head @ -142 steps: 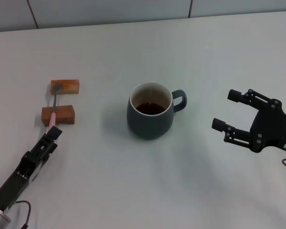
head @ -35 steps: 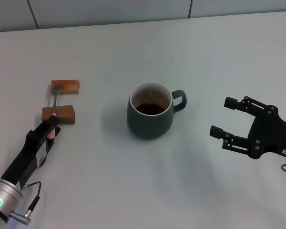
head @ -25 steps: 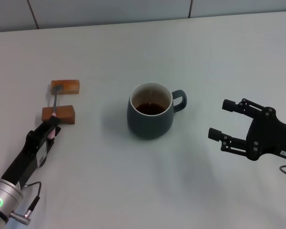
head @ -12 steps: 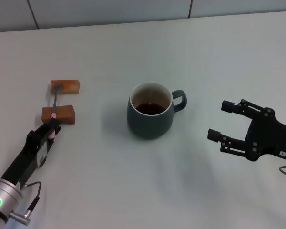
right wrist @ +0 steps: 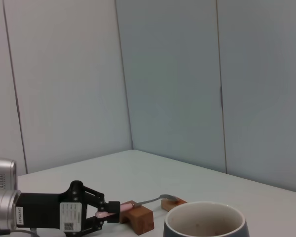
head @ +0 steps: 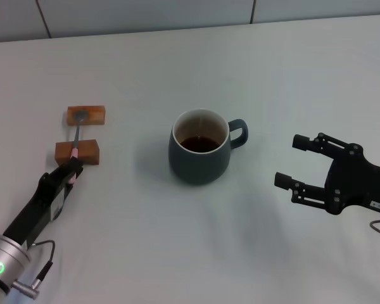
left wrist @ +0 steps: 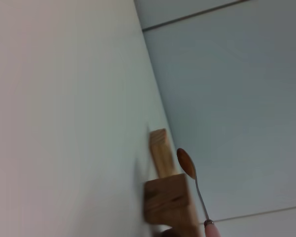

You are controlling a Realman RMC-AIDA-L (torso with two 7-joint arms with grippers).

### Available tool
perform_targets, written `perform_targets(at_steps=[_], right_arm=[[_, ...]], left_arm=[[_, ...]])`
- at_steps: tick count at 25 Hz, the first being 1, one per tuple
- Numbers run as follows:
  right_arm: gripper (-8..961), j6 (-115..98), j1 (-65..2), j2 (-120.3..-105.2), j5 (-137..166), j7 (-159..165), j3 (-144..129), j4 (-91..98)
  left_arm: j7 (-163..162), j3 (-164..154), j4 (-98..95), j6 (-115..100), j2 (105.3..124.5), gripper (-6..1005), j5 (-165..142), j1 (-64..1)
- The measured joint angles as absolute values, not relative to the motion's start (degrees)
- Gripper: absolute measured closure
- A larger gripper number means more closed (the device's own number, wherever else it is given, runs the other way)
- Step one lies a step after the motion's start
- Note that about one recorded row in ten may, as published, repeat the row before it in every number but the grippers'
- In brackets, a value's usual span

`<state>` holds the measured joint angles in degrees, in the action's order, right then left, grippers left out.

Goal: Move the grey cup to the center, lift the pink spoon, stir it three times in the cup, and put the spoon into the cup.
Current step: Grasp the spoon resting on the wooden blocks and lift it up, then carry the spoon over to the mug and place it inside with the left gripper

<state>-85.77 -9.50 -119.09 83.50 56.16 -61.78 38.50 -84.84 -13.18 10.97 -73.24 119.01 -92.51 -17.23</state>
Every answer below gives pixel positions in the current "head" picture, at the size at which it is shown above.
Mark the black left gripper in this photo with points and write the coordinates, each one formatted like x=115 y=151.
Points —
x=41 y=209

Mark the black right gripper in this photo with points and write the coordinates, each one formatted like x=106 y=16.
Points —
x=351 y=180

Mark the grey ceramic mug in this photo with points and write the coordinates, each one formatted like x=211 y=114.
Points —
x=196 y=164

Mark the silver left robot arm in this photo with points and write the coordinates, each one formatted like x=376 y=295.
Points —
x=6 y=263

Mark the dark brown wooden block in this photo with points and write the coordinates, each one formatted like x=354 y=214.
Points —
x=90 y=152

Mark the light orange wooden block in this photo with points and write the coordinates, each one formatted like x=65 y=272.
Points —
x=98 y=115

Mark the dark coffee liquid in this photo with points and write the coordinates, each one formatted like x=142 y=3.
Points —
x=199 y=144

